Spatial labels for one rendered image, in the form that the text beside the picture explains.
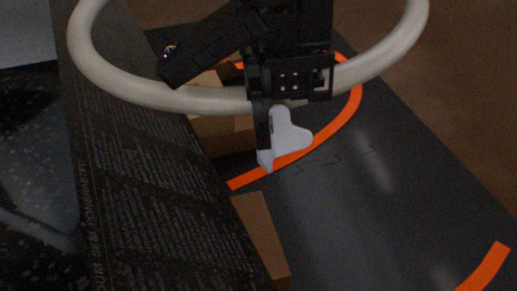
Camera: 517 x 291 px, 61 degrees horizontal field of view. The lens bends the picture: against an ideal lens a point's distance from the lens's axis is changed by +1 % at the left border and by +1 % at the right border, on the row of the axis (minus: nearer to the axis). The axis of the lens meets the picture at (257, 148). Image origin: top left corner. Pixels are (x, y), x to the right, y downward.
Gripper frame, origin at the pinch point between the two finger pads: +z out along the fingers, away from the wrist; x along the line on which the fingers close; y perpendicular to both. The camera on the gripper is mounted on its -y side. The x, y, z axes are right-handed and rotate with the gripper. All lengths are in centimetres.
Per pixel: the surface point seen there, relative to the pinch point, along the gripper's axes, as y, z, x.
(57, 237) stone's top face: -22.6, 3.1, -7.1
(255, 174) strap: -1, 80, 69
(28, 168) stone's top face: -28.2, 2.3, 3.2
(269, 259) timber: 1, 70, 28
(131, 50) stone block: -24, 13, 48
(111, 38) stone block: -27, 10, 48
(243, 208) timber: -5, 69, 46
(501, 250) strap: 71, 86, 33
